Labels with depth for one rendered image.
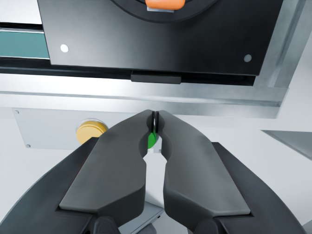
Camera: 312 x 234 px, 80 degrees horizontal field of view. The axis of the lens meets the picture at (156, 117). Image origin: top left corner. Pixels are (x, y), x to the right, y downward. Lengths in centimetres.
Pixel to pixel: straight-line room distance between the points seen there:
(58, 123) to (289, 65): 30
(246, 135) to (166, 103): 24
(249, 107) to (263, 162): 25
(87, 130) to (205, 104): 16
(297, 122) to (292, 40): 24
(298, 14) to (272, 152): 31
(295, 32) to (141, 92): 18
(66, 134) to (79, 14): 16
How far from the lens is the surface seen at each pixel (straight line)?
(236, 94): 26
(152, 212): 53
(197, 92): 25
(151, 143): 26
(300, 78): 43
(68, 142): 31
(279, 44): 27
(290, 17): 26
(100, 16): 22
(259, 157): 49
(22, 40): 28
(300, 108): 46
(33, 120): 31
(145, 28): 21
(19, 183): 59
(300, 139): 185
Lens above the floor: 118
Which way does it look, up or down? 61 degrees down
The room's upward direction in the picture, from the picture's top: 179 degrees clockwise
